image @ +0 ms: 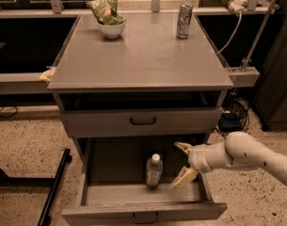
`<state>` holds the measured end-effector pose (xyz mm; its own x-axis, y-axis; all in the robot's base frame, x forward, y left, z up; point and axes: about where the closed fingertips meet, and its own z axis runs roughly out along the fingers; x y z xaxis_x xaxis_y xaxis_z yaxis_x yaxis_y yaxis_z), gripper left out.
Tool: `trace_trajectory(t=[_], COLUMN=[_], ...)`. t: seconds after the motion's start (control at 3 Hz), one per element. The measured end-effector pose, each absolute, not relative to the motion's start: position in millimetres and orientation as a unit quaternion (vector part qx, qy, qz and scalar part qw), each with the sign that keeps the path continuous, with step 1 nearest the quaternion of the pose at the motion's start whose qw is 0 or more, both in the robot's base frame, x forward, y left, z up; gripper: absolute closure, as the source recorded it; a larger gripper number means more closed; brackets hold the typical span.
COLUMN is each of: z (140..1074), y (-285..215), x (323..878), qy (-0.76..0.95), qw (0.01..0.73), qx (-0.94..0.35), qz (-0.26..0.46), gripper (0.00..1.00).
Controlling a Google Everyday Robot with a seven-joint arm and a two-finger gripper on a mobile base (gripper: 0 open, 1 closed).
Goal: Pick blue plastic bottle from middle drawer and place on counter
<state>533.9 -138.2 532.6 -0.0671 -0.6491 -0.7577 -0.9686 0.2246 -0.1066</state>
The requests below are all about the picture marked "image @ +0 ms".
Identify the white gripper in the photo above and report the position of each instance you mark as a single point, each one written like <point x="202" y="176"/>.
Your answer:
<point x="198" y="158"/>

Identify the clear plastic water bottle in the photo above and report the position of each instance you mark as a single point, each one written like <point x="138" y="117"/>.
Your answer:
<point x="154" y="170"/>

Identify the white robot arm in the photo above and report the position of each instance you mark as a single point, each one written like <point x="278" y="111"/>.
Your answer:
<point x="239" y="151"/>

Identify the open grey middle drawer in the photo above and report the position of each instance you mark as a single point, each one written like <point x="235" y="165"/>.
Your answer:
<point x="113" y="187"/>

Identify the grey drawer cabinet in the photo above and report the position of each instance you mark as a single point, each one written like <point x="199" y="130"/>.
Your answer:
<point x="147" y="67"/>

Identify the closed grey top drawer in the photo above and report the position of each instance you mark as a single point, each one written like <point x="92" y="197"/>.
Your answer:
<point x="141" y="122"/>

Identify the silver drink can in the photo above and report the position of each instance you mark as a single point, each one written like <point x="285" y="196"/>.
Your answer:
<point x="184" y="20"/>

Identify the white ceramic bowl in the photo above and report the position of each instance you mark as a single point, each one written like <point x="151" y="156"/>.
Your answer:
<point x="114" y="30"/>

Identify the white power plug adapter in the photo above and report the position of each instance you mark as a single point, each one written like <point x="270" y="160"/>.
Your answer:
<point x="235" y="6"/>

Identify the green snack bag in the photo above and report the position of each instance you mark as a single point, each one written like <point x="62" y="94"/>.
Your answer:
<point x="106" y="12"/>

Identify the black metal stand leg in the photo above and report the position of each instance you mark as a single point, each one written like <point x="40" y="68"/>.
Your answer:
<point x="51" y="183"/>

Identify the grey horizontal rail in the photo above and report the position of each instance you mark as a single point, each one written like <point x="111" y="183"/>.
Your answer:
<point x="22" y="83"/>

